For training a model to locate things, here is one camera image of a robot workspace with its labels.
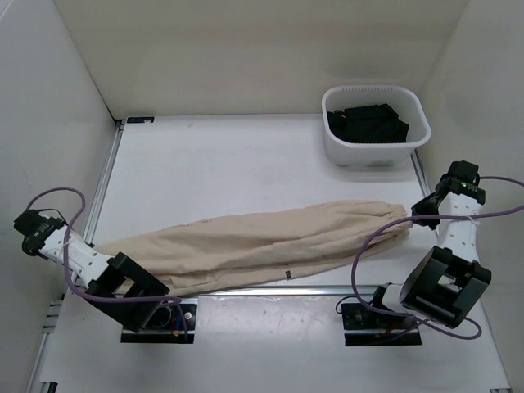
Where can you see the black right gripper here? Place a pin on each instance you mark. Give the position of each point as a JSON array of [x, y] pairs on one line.
[[419, 208]]

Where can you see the beige trousers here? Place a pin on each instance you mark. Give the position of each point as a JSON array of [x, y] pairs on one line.
[[243, 250]]

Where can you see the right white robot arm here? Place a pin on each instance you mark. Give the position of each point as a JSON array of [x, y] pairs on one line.
[[449, 280]]

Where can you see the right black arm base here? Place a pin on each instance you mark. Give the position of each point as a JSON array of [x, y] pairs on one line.
[[363, 327]]

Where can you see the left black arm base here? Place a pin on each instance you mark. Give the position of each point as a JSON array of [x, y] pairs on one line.
[[170, 325]]

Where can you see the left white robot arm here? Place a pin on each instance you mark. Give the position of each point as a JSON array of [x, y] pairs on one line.
[[102, 275]]

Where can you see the folded black trousers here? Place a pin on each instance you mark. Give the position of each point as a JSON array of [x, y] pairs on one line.
[[375, 124]]

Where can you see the white plastic basket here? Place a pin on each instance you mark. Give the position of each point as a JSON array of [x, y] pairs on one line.
[[403, 101]]

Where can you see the white front cover board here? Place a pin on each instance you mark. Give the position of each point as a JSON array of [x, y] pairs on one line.
[[256, 344]]

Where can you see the aluminium table frame rail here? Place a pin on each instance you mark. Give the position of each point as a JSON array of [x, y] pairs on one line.
[[182, 169]]

